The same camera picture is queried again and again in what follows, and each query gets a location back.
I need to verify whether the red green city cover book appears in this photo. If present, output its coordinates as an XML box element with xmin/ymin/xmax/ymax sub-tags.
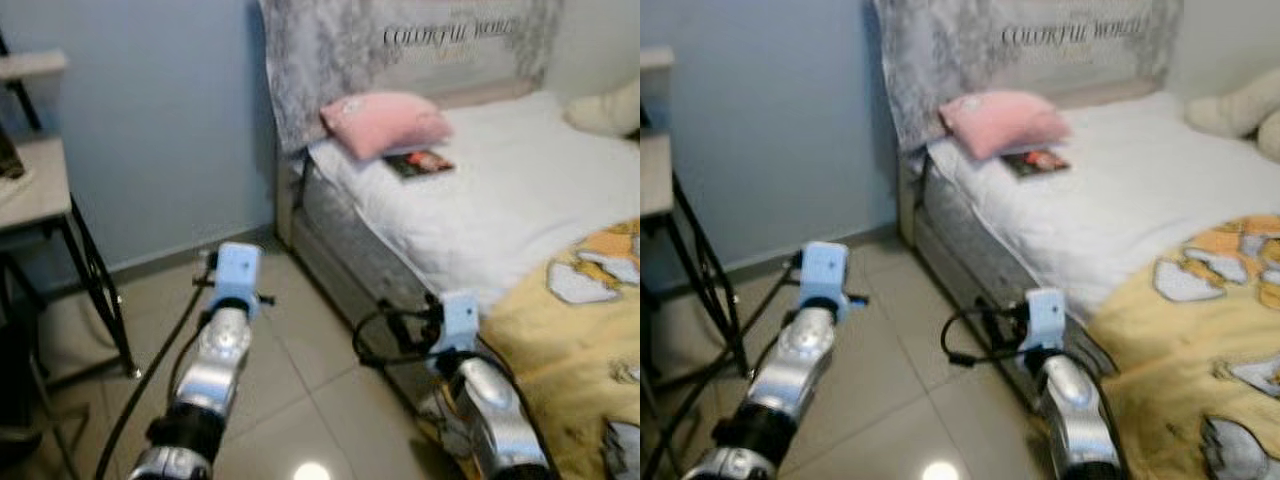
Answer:
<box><xmin>1001</xmin><ymin>146</ymin><xmax>1072</xmax><ymax>182</ymax></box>
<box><xmin>382</xmin><ymin>147</ymin><xmax>457</xmax><ymax>182</ymax></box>

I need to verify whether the white bed sheet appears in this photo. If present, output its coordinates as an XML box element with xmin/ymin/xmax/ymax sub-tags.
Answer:
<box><xmin>926</xmin><ymin>90</ymin><xmax>1280</xmax><ymax>323</ymax></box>
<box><xmin>308</xmin><ymin>90</ymin><xmax>641</xmax><ymax>313</ymax></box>

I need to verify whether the yellow cartoon egg blanket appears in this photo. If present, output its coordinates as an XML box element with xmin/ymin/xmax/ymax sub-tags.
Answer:
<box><xmin>478</xmin><ymin>218</ymin><xmax>641</xmax><ymax>480</ymax></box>
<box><xmin>1083</xmin><ymin>213</ymin><xmax>1280</xmax><ymax>480</ymax></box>

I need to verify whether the pink pillow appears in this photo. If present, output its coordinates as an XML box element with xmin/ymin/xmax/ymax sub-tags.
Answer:
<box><xmin>937</xmin><ymin>89</ymin><xmax>1072</xmax><ymax>162</ymax></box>
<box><xmin>319</xmin><ymin>91</ymin><xmax>455</xmax><ymax>162</ymax></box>

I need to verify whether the cream plush pillow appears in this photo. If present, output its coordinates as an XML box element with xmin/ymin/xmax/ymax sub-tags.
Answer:
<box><xmin>562</xmin><ymin>79</ymin><xmax>641</xmax><ymax>139</ymax></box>
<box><xmin>1256</xmin><ymin>110</ymin><xmax>1280</xmax><ymax>164</ymax></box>
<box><xmin>1184</xmin><ymin>68</ymin><xmax>1280</xmax><ymax>140</ymax></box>

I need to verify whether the grey printed headboard cover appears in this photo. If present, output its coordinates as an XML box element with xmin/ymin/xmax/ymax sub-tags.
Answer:
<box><xmin>257</xmin><ymin>0</ymin><xmax>564</xmax><ymax>158</ymax></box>
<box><xmin>872</xmin><ymin>0</ymin><xmax>1185</xmax><ymax>153</ymax></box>

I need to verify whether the dark item on shelf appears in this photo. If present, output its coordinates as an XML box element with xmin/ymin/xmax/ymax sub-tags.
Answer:
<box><xmin>0</xmin><ymin>118</ymin><xmax>28</xmax><ymax>183</ymax></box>

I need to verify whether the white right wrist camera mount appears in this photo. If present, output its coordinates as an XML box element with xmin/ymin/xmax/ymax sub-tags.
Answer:
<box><xmin>1019</xmin><ymin>287</ymin><xmax>1068</xmax><ymax>352</ymax></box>
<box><xmin>435</xmin><ymin>289</ymin><xmax>484</xmax><ymax>357</ymax></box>

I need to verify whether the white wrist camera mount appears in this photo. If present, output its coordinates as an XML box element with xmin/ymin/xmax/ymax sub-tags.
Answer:
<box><xmin>435</xmin><ymin>289</ymin><xmax>484</xmax><ymax>357</ymax></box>
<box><xmin>796</xmin><ymin>240</ymin><xmax>870</xmax><ymax>324</ymax></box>
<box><xmin>1019</xmin><ymin>287</ymin><xmax>1068</xmax><ymax>352</ymax></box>
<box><xmin>204</xmin><ymin>241</ymin><xmax>277</xmax><ymax>322</ymax></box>

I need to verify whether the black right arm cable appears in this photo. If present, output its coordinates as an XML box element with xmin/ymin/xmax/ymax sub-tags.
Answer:
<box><xmin>351</xmin><ymin>304</ymin><xmax>441</xmax><ymax>367</ymax></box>
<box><xmin>939</xmin><ymin>304</ymin><xmax>1031</xmax><ymax>367</ymax></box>

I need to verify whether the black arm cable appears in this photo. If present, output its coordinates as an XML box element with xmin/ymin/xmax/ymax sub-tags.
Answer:
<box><xmin>351</xmin><ymin>304</ymin><xmax>441</xmax><ymax>367</ymax></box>
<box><xmin>645</xmin><ymin>262</ymin><xmax>803</xmax><ymax>480</ymax></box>
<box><xmin>939</xmin><ymin>304</ymin><xmax>1031</xmax><ymax>367</ymax></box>
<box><xmin>95</xmin><ymin>285</ymin><xmax>213</xmax><ymax>480</ymax></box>

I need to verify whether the grey fabric bed frame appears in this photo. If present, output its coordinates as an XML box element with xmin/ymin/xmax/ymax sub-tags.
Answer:
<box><xmin>273</xmin><ymin>150</ymin><xmax>483</xmax><ymax>406</ymax></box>
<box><xmin>895</xmin><ymin>150</ymin><xmax>1113</xmax><ymax>406</ymax></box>

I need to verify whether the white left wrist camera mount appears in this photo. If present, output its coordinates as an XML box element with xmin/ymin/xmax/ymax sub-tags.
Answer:
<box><xmin>796</xmin><ymin>240</ymin><xmax>870</xmax><ymax>324</ymax></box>
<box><xmin>204</xmin><ymin>241</ymin><xmax>277</xmax><ymax>322</ymax></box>

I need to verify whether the white shelf black metal frame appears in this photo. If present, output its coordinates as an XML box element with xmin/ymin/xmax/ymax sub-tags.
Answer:
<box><xmin>0</xmin><ymin>30</ymin><xmax>139</xmax><ymax>421</ymax></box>
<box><xmin>640</xmin><ymin>45</ymin><xmax>753</xmax><ymax>379</ymax></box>

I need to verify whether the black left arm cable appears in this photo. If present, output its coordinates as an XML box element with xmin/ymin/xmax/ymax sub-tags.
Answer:
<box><xmin>95</xmin><ymin>285</ymin><xmax>213</xmax><ymax>480</ymax></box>
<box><xmin>645</xmin><ymin>262</ymin><xmax>803</xmax><ymax>480</ymax></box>

